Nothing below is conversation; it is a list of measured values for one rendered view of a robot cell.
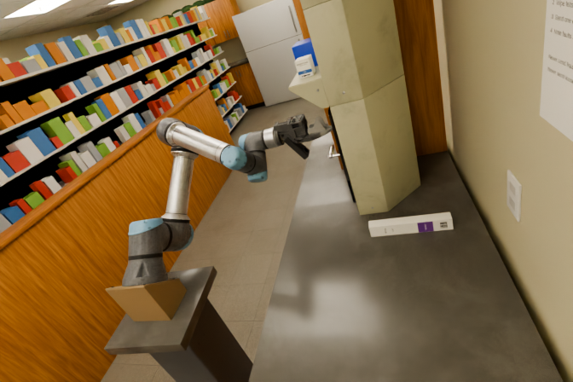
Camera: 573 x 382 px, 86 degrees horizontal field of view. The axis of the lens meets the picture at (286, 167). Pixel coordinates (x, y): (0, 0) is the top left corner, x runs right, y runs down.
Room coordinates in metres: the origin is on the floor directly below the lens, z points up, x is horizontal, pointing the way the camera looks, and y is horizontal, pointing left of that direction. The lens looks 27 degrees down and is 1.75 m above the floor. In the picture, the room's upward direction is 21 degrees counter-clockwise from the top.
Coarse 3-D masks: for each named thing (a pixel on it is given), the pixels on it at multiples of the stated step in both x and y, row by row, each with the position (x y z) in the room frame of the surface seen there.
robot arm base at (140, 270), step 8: (136, 256) 0.91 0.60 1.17; (144, 256) 0.91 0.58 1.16; (152, 256) 0.91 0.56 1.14; (160, 256) 0.93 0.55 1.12; (128, 264) 0.91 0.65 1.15; (136, 264) 0.89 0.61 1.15; (144, 264) 0.89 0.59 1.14; (152, 264) 0.89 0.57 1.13; (160, 264) 0.91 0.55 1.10; (128, 272) 0.88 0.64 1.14; (136, 272) 0.86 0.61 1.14; (144, 272) 0.87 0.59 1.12; (152, 272) 0.87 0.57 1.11; (160, 272) 0.88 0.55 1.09; (128, 280) 0.85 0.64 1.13; (136, 280) 0.84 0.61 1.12; (144, 280) 0.84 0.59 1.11; (152, 280) 0.85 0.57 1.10; (160, 280) 0.86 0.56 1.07
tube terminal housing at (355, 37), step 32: (352, 0) 0.93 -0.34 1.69; (384, 0) 0.98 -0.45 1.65; (320, 32) 0.94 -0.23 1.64; (352, 32) 0.92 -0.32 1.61; (384, 32) 0.97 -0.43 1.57; (320, 64) 0.95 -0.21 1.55; (352, 64) 0.92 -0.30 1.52; (384, 64) 0.96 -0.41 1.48; (352, 96) 0.93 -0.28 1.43; (384, 96) 0.95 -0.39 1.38; (352, 128) 0.93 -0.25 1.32; (384, 128) 0.94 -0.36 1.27; (352, 160) 0.94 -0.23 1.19; (384, 160) 0.93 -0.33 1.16; (416, 160) 0.99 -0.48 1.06; (384, 192) 0.91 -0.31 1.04
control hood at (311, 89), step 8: (320, 72) 1.02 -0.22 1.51; (296, 80) 1.05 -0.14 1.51; (304, 80) 1.00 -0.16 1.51; (312, 80) 0.97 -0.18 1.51; (320, 80) 0.96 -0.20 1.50; (288, 88) 1.00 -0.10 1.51; (296, 88) 0.99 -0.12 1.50; (304, 88) 0.98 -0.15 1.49; (312, 88) 0.97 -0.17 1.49; (320, 88) 0.96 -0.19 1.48; (304, 96) 0.98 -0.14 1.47; (312, 96) 0.97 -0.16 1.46; (320, 96) 0.96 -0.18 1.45; (320, 104) 0.96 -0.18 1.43; (328, 104) 0.96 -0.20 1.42
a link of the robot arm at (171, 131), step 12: (168, 120) 1.20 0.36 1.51; (180, 120) 1.27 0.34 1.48; (156, 132) 1.22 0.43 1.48; (168, 132) 1.15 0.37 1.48; (180, 132) 1.13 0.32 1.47; (192, 132) 1.11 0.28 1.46; (168, 144) 1.22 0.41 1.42; (180, 144) 1.12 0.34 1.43; (192, 144) 1.07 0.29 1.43; (204, 144) 1.04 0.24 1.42; (216, 144) 1.02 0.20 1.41; (228, 144) 1.01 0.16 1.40; (216, 156) 0.99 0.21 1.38; (228, 156) 0.93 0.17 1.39; (240, 156) 0.92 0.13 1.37; (252, 156) 0.99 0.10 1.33; (240, 168) 0.93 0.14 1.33; (252, 168) 0.97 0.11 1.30
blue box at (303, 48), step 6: (300, 42) 1.21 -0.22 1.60; (306, 42) 1.15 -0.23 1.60; (294, 48) 1.16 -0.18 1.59; (300, 48) 1.16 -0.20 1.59; (306, 48) 1.15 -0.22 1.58; (312, 48) 1.14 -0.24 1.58; (294, 54) 1.17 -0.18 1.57; (300, 54) 1.16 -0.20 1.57; (306, 54) 1.15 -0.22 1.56; (312, 54) 1.14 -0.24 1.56
